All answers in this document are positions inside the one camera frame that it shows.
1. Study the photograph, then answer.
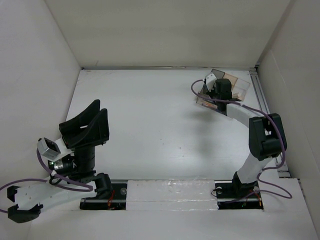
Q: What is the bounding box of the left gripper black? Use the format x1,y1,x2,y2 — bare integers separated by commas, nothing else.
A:
62,100,111,173

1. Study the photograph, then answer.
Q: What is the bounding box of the white eraser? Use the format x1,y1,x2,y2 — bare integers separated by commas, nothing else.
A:
232,92,242,99

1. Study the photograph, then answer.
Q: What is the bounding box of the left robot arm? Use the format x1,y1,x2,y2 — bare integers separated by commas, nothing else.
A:
1,99,113,224

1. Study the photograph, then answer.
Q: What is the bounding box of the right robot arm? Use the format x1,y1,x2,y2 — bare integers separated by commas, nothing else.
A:
202,78,287,198

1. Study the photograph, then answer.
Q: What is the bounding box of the clear plastic desk organizer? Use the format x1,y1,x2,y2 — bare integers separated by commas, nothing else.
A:
196,69,251,115

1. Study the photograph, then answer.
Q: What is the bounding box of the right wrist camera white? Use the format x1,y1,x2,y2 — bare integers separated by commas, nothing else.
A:
203,72,217,92

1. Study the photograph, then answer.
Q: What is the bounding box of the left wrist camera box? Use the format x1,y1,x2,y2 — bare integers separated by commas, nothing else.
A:
37,137,72,162

